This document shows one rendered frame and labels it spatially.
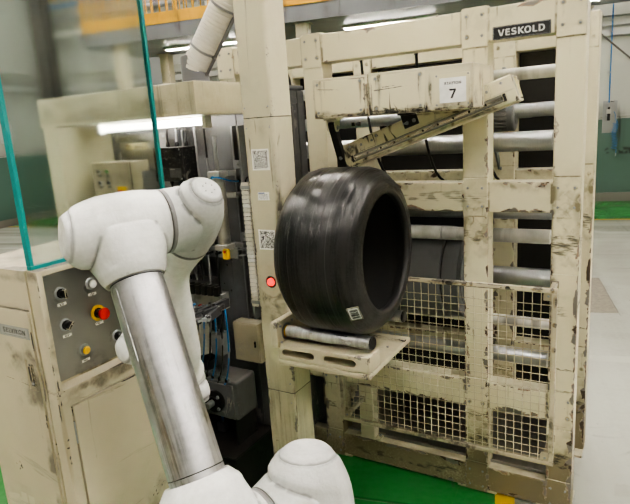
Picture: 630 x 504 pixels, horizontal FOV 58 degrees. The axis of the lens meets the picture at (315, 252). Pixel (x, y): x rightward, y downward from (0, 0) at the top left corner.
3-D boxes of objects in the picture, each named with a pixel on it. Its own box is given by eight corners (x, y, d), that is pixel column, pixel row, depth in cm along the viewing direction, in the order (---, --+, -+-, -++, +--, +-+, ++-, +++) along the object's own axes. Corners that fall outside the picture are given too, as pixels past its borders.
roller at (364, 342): (285, 339, 206) (280, 332, 203) (290, 328, 209) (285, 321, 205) (373, 352, 189) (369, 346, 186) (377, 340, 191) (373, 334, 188)
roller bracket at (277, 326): (271, 348, 203) (269, 322, 201) (325, 313, 236) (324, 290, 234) (279, 349, 201) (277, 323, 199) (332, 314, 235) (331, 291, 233)
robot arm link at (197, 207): (199, 213, 132) (142, 222, 124) (220, 159, 119) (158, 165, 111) (221, 259, 127) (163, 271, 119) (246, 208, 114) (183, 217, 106)
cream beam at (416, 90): (313, 120, 216) (310, 80, 213) (343, 118, 237) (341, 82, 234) (473, 108, 186) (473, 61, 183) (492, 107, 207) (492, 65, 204)
